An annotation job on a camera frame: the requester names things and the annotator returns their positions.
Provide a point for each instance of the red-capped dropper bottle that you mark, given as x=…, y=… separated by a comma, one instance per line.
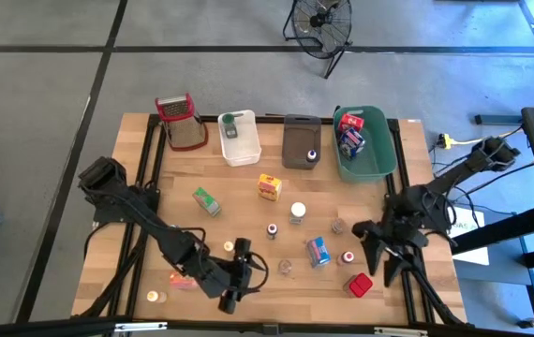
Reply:
x=347, y=257

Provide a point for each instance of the black crossbar with silver brackets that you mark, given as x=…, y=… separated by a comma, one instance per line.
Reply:
x=61, y=327

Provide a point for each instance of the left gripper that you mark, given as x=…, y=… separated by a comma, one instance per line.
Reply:
x=229, y=278

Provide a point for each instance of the black table frame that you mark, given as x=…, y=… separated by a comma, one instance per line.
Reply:
x=327, y=121

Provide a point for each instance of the small saffron glass jar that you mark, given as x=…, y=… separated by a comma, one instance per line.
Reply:
x=285, y=267

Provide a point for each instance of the black floor fan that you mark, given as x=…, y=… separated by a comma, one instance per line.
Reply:
x=316, y=21

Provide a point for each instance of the blue Frosted Flakes box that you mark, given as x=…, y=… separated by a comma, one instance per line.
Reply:
x=352, y=142

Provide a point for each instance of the orange mini cereal box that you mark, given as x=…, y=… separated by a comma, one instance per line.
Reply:
x=178, y=281

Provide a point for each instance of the yellow-orange dropper bottle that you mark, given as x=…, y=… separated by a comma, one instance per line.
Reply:
x=228, y=245

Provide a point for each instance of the green-lidded spice jar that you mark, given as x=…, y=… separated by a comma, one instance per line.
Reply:
x=230, y=128

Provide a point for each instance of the white plastic bin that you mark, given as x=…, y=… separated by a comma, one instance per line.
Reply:
x=243, y=150

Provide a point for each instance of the grey metal bar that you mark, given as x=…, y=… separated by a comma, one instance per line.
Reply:
x=496, y=119

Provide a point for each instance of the grey plastic bin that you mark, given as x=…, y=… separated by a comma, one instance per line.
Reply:
x=297, y=140

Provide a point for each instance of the red mini cereal box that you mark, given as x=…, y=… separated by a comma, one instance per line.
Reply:
x=351, y=122

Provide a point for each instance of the red spice tin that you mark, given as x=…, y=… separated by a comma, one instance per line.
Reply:
x=360, y=284

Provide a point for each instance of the yellow-capped dropper bottle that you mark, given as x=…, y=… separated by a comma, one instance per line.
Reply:
x=153, y=296

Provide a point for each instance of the white paper sheet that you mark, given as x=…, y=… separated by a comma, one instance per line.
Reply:
x=475, y=255

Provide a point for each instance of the green mini cereal box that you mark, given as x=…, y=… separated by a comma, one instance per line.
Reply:
x=206, y=201

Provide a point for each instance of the small brown-filled glass jar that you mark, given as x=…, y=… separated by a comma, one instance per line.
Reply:
x=338, y=226

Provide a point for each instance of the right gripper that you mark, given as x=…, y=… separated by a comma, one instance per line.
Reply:
x=405, y=231

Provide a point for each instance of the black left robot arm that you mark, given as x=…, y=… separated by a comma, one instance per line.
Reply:
x=168, y=243

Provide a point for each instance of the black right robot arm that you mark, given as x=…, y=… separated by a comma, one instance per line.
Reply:
x=464, y=173

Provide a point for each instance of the blue Rice Krispies box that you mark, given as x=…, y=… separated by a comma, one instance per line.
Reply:
x=318, y=253

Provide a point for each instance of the yellow mini cereal box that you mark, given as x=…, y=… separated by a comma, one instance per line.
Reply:
x=269, y=187

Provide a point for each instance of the green plastic bin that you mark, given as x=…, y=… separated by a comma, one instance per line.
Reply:
x=379, y=159

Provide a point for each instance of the purple-capped dropper bottle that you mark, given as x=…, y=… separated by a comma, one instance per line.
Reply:
x=312, y=155

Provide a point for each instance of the black caster wheel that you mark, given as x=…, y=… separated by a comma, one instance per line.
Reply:
x=527, y=323

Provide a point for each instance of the white-lidded spice jar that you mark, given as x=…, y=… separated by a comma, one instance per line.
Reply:
x=298, y=210

